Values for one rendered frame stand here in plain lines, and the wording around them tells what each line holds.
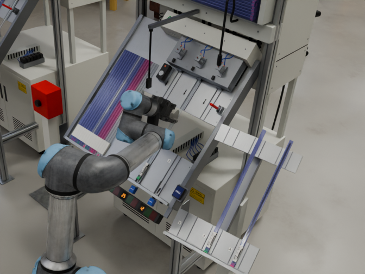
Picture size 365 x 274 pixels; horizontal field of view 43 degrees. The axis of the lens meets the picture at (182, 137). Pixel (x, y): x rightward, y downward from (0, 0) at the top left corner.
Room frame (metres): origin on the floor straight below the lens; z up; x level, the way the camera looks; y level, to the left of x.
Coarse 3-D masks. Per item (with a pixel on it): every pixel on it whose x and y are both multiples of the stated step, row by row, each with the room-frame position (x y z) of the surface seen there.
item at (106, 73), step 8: (136, 24) 2.18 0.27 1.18; (128, 40) 2.13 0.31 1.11; (120, 48) 2.10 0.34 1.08; (112, 64) 2.04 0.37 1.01; (104, 72) 2.02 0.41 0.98; (104, 80) 2.00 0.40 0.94; (96, 88) 1.97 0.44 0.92; (88, 104) 1.92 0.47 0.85; (80, 112) 1.89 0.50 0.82; (72, 128) 1.84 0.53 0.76; (64, 136) 1.81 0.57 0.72
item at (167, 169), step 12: (72, 132) 1.83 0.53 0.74; (120, 144) 1.70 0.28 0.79; (156, 156) 1.60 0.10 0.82; (168, 156) 1.58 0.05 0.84; (156, 168) 1.56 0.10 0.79; (168, 168) 1.54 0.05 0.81; (180, 168) 1.53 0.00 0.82; (144, 180) 1.53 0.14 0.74; (156, 180) 1.51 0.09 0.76; (168, 180) 1.50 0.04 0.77; (180, 180) 1.48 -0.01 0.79; (156, 192) 1.47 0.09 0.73; (168, 192) 1.45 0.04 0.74
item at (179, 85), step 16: (144, 16) 2.21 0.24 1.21; (144, 32) 2.14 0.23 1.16; (160, 32) 2.10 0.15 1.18; (128, 48) 2.10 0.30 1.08; (144, 48) 2.06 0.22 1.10; (160, 48) 2.03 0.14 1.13; (160, 64) 1.96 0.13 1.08; (176, 80) 1.86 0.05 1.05; (192, 80) 1.84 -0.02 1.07; (240, 80) 1.76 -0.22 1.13; (160, 96) 1.83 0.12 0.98; (176, 96) 1.80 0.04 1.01; (192, 96) 1.77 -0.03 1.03; (208, 96) 1.75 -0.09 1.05; (224, 96) 1.73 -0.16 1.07; (192, 112) 1.71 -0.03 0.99; (208, 112) 1.69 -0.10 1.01
